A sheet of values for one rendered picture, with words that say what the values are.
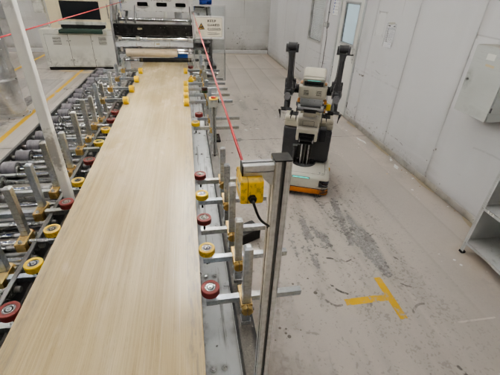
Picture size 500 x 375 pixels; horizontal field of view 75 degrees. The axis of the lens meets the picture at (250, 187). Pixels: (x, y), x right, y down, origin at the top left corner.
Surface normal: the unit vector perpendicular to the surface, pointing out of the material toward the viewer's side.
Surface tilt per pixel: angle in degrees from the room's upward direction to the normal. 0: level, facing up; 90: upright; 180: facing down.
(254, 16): 90
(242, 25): 90
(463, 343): 0
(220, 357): 0
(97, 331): 0
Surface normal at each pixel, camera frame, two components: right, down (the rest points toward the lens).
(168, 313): 0.04, -0.85
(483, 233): 0.17, 0.52
